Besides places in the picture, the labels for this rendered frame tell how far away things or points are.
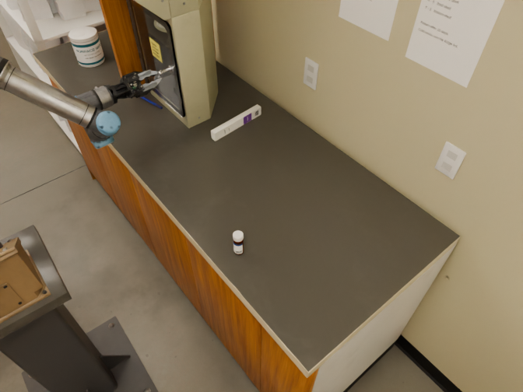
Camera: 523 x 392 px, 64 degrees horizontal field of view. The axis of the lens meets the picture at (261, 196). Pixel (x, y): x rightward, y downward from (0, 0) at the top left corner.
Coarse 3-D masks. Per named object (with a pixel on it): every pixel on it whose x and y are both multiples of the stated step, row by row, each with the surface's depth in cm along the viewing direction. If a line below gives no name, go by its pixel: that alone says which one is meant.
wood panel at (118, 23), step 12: (108, 0) 159; (120, 0) 162; (108, 12) 162; (120, 12) 165; (108, 24) 165; (120, 24) 168; (120, 36) 171; (132, 36) 174; (120, 48) 174; (132, 48) 177; (120, 60) 177; (132, 60) 181; (120, 72) 182
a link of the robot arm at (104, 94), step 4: (96, 88) 148; (100, 88) 146; (104, 88) 147; (96, 92) 145; (100, 92) 145; (104, 92) 146; (108, 92) 146; (100, 96) 145; (104, 96) 146; (108, 96) 146; (100, 100) 152; (104, 100) 146; (108, 100) 147; (112, 100) 148; (104, 104) 147; (108, 104) 148; (112, 104) 150; (104, 108) 149
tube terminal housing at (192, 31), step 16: (176, 0) 137; (192, 0) 140; (208, 0) 157; (176, 16) 140; (192, 16) 144; (208, 16) 159; (176, 32) 144; (192, 32) 148; (208, 32) 161; (176, 48) 148; (192, 48) 152; (208, 48) 163; (192, 64) 156; (208, 64) 166; (192, 80) 161; (208, 80) 168; (192, 96) 166; (208, 96) 171; (176, 112) 177; (192, 112) 170; (208, 112) 176
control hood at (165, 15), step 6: (138, 0) 128; (144, 0) 130; (150, 0) 131; (156, 0) 132; (162, 0) 133; (144, 6) 131; (150, 6) 132; (156, 6) 134; (162, 6) 135; (168, 6) 136; (156, 12) 135; (162, 12) 136; (168, 12) 137; (162, 18) 137; (168, 18) 139
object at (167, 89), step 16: (144, 16) 153; (144, 32) 160; (160, 32) 148; (144, 48) 168; (160, 48) 155; (144, 64) 176; (160, 64) 162; (176, 64) 152; (160, 80) 171; (176, 80) 158; (160, 96) 180; (176, 96) 166
